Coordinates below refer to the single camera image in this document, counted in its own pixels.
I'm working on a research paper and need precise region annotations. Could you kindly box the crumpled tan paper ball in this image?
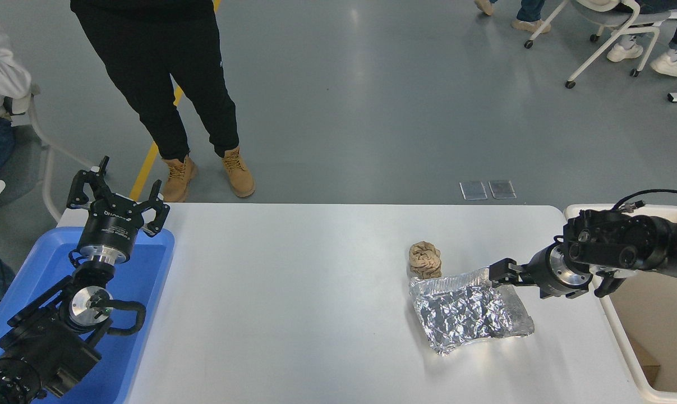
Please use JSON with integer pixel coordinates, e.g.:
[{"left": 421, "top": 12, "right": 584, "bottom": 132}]
[{"left": 408, "top": 240, "right": 443, "bottom": 280}]

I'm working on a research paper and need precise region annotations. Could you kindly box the blue plastic tray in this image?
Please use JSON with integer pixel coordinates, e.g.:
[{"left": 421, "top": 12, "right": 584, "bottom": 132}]
[{"left": 0, "top": 226, "right": 176, "bottom": 404}]

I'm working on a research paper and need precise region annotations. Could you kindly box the person with white shoes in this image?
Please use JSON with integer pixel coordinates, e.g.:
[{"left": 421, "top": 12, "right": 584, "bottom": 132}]
[{"left": 606, "top": 0, "right": 677, "bottom": 79}]

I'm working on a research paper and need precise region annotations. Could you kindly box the standing person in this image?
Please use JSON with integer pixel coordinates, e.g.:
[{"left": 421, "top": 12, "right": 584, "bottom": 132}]
[{"left": 69, "top": 0, "right": 256, "bottom": 203}]

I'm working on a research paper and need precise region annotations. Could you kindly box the large pale bin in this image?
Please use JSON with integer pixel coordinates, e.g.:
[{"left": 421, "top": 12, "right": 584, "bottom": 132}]
[{"left": 563, "top": 203, "right": 677, "bottom": 404}]

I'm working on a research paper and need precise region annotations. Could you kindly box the white wheeled chair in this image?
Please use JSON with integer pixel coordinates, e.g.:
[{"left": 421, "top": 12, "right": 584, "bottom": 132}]
[{"left": 523, "top": 0, "right": 677, "bottom": 90}]

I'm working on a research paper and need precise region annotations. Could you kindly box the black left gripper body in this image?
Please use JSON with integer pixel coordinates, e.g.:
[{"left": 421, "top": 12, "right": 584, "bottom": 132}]
[{"left": 78, "top": 195, "right": 147, "bottom": 259}]

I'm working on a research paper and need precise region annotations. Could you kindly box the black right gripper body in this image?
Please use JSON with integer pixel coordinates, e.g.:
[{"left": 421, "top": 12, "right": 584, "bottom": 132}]
[{"left": 522, "top": 245, "right": 572, "bottom": 299}]

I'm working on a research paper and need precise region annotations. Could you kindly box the foil tray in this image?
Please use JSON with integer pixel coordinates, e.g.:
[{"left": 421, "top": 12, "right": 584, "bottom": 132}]
[{"left": 408, "top": 263, "right": 535, "bottom": 356}]

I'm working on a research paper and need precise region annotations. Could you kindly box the clear floor plate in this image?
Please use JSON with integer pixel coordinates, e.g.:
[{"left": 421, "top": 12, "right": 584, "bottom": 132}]
[
  {"left": 488, "top": 180, "right": 517, "bottom": 200},
  {"left": 459, "top": 181, "right": 489, "bottom": 201}
]

